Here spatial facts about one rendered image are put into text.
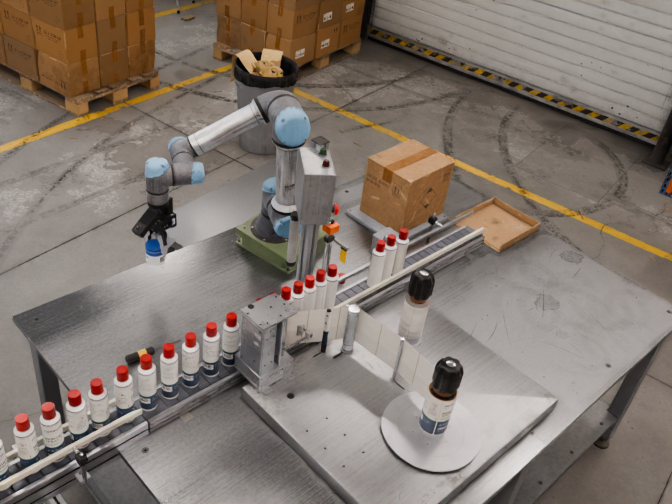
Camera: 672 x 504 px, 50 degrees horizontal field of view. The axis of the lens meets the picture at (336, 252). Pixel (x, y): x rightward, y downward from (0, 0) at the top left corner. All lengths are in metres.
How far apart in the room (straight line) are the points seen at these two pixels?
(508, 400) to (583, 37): 4.52
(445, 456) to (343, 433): 0.31
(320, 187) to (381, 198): 0.89
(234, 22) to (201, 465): 4.86
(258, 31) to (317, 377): 4.40
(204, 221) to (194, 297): 0.49
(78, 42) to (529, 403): 4.13
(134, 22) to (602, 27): 3.70
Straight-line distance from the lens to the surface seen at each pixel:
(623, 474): 3.67
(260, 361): 2.22
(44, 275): 4.19
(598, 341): 2.91
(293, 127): 2.42
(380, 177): 3.06
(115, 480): 2.95
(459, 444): 2.28
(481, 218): 3.37
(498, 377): 2.53
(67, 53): 5.54
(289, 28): 6.15
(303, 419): 2.25
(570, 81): 6.68
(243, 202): 3.22
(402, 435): 2.25
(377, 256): 2.64
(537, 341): 2.80
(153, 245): 2.64
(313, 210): 2.28
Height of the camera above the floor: 2.61
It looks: 37 degrees down
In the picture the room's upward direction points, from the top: 8 degrees clockwise
